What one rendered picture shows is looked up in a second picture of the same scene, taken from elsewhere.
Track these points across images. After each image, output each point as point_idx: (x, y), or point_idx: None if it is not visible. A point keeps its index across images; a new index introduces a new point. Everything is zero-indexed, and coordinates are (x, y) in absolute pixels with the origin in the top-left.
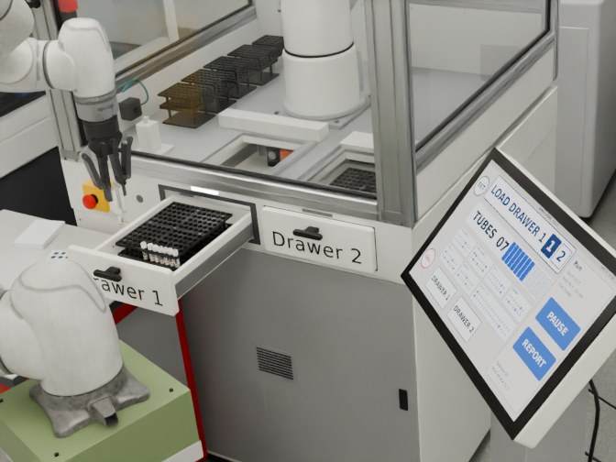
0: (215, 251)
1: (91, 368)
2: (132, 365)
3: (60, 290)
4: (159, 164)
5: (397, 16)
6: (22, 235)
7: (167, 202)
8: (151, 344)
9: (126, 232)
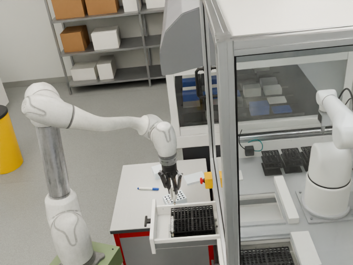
0: (189, 241)
1: (63, 260)
2: (101, 264)
3: (57, 230)
4: (214, 186)
5: (225, 217)
6: (189, 174)
7: (213, 202)
8: (190, 247)
9: (183, 205)
